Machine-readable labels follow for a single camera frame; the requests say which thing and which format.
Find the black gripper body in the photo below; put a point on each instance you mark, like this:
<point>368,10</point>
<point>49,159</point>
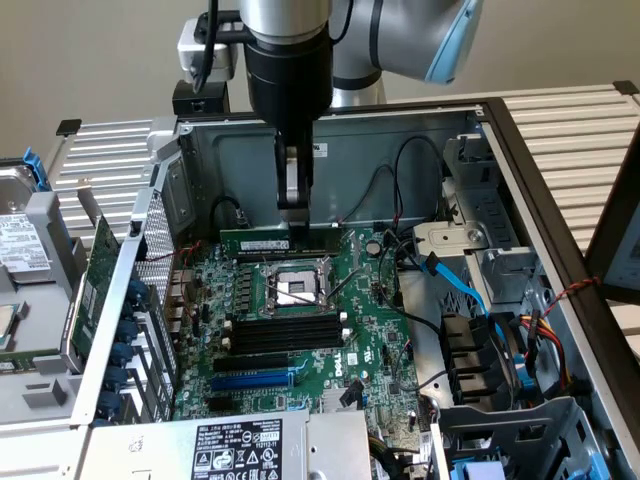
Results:
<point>290,80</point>

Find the green RAM stick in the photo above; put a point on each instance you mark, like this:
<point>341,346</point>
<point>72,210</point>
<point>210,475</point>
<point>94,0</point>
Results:
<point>260,245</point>
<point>22,362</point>

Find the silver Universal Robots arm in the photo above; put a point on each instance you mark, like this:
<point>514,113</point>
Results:
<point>400,35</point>

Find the open PC case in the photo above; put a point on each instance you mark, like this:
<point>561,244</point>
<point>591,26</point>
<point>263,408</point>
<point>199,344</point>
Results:
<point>360,165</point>

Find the black box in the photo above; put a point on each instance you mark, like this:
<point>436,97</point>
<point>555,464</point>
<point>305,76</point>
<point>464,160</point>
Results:
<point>200,104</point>

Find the silver socket cover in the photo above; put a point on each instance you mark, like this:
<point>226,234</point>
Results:
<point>350,255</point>

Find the coin battery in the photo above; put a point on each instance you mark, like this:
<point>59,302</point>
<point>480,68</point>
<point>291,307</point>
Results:
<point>372,247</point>

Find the CPU socket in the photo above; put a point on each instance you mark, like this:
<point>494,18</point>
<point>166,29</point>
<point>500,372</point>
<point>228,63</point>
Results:
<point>295,290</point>

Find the thin metal locking lever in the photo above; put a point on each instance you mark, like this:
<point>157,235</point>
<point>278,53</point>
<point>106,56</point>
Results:
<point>350,285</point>
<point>295,295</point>

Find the green Dell motherboard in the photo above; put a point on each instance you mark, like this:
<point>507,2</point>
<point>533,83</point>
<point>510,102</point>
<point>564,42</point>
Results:
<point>370,310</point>

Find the silver disk bay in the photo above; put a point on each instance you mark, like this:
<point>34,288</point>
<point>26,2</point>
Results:
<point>450,237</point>

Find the long black expansion slot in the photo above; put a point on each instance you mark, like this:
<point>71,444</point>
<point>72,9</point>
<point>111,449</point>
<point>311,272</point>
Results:
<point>250,363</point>

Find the blue slot retention clip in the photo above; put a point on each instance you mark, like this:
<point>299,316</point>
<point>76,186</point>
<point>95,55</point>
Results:
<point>127,331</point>
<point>116,376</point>
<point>110,401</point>
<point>139,291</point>
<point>121,353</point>

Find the blue expansion slot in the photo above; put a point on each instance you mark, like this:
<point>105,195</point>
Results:
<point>250,384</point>

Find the black table end cap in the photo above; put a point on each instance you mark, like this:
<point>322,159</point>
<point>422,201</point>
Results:
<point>68,127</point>
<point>626,88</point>

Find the silver chipset heatsink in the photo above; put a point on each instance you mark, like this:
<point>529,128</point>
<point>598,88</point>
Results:
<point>340,400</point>

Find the green graphics card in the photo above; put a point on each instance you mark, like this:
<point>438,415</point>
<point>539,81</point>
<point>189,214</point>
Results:
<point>92,290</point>

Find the short black expansion slot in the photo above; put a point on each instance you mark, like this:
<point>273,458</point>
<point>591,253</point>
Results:
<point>220,405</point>

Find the black fan shroud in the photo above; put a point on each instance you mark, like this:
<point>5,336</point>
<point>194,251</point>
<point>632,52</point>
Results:
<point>470,360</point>

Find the silver hard disk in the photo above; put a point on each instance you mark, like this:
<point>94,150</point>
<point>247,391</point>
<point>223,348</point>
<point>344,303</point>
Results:
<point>20,240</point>

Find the grey parts rack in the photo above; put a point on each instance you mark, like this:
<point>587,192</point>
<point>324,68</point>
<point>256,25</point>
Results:
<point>45,310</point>

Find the blue plastic clip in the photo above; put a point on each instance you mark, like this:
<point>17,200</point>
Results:
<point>527,380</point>

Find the silver power supply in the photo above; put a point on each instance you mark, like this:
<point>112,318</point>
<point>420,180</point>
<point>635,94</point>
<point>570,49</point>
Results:
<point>150,450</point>

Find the grey drive cage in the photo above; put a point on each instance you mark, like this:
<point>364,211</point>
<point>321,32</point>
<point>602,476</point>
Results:
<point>500,420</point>

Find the silver CPU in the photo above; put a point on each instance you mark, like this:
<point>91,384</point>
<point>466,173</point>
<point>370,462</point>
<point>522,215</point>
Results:
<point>7,325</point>

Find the dark framed grey panel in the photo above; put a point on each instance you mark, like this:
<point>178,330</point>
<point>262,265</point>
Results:
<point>622,250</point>

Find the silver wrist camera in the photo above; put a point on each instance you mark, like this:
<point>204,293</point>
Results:
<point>226,60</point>

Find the blue disk bracket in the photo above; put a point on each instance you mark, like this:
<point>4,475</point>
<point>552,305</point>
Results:
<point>37,167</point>

